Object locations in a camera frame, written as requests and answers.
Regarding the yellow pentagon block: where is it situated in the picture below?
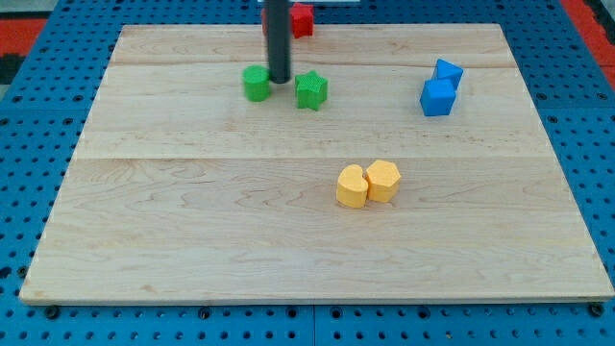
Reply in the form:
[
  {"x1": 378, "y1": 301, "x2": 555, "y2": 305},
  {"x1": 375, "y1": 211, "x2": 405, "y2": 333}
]
[{"x1": 366, "y1": 160, "x2": 402, "y2": 203}]

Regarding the red block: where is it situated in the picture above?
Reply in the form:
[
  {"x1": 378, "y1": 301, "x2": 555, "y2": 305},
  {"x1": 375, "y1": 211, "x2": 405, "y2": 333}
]
[{"x1": 260, "y1": 1, "x2": 315, "y2": 38}]

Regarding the blue triangle block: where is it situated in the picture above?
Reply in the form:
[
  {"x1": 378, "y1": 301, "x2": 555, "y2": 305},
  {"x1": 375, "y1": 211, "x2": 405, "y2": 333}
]
[{"x1": 431, "y1": 59, "x2": 464, "y2": 90}]

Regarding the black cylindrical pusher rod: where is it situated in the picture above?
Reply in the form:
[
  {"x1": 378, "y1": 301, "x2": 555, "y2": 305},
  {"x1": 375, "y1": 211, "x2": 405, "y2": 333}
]
[{"x1": 264, "y1": 0, "x2": 291, "y2": 84}]

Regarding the green star block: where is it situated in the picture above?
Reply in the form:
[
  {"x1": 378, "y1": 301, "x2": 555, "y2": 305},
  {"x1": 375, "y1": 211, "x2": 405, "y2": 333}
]
[{"x1": 294, "y1": 70, "x2": 328, "y2": 111}]

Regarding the yellow heart block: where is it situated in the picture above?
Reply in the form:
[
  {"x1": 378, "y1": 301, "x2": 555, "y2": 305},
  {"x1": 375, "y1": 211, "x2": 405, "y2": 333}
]
[{"x1": 336, "y1": 164, "x2": 369, "y2": 209}]

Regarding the light wooden board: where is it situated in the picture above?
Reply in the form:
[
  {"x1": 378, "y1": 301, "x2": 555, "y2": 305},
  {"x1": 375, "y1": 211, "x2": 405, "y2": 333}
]
[{"x1": 20, "y1": 24, "x2": 614, "y2": 306}]

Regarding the green cylinder block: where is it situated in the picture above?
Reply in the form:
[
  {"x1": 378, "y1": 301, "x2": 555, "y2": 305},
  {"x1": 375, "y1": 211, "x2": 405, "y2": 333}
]
[{"x1": 242, "y1": 65, "x2": 270, "y2": 102}]

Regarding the blue cube block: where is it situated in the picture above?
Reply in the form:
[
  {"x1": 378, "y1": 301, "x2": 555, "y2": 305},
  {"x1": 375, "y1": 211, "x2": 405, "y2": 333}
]
[{"x1": 420, "y1": 79, "x2": 456, "y2": 116}]

